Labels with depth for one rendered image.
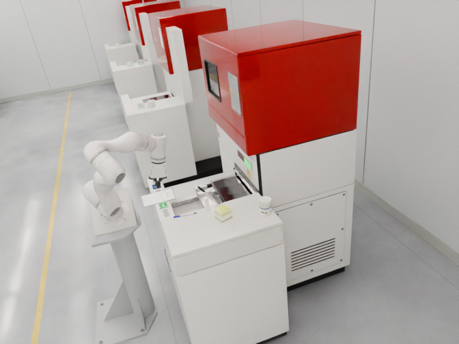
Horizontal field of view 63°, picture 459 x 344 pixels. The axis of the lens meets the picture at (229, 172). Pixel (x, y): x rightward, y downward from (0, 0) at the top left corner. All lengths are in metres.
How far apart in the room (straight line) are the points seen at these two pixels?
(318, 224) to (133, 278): 1.34
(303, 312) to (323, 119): 1.38
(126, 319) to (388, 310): 1.89
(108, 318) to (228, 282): 1.22
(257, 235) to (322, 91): 0.91
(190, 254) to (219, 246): 0.16
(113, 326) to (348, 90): 2.29
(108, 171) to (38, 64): 8.51
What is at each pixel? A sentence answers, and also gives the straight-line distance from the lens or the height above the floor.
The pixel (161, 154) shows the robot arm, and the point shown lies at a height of 1.32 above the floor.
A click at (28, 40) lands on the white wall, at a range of 10.14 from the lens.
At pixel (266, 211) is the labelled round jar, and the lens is 2.10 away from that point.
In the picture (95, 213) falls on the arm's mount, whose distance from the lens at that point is 2.55.
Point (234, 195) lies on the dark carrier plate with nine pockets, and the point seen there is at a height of 0.90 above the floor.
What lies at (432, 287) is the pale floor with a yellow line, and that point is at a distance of 3.23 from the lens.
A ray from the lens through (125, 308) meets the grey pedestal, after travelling 3.06.
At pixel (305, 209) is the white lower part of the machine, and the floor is 0.73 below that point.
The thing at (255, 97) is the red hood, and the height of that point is 1.57.
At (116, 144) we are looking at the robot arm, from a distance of 1.80.
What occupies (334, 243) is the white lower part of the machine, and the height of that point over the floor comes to 0.35.
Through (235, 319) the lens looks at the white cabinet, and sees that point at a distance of 2.41.
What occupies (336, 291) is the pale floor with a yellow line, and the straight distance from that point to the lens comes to 3.05.
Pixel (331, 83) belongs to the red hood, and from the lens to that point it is 2.31.
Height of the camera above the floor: 2.21
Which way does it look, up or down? 28 degrees down
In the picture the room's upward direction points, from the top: 7 degrees counter-clockwise
